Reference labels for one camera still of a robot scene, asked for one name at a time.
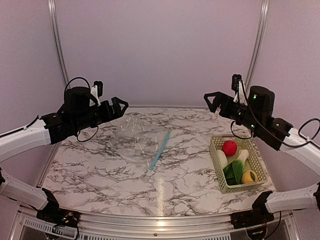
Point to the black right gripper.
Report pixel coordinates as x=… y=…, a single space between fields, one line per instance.
x=221 y=98

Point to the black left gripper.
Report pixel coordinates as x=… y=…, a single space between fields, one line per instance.
x=108 y=114

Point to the clear zip top bag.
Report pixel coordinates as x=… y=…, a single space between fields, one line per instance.
x=139 y=141

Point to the red fake apple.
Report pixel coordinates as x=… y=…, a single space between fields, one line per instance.
x=230 y=148

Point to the fake bok choy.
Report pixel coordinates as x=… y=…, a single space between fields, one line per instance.
x=238 y=164
x=227 y=168

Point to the yellow fake fruit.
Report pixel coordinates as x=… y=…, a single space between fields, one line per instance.
x=249 y=177

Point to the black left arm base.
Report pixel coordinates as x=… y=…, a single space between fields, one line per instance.
x=52 y=213

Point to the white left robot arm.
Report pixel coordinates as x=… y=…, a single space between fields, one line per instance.
x=42 y=131

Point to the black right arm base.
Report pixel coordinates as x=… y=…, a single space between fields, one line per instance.
x=257 y=215

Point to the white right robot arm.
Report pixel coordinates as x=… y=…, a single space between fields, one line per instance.
x=282 y=136

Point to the pale green plastic basket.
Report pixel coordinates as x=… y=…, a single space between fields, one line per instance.
x=252 y=163

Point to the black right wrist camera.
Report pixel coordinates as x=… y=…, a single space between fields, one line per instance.
x=235 y=81

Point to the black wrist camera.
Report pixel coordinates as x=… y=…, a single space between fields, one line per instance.
x=98 y=88
x=235 y=81

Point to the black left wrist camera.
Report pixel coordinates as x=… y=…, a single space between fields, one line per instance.
x=98 y=88

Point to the right aluminium frame post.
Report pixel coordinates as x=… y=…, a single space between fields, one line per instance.
x=261 y=29

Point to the aluminium frame post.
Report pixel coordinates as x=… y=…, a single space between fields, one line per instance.
x=261 y=29
x=53 y=17

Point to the left aluminium frame post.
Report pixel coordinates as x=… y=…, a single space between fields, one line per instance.
x=53 y=17

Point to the front aluminium table rail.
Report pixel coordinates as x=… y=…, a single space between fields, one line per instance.
x=98 y=226

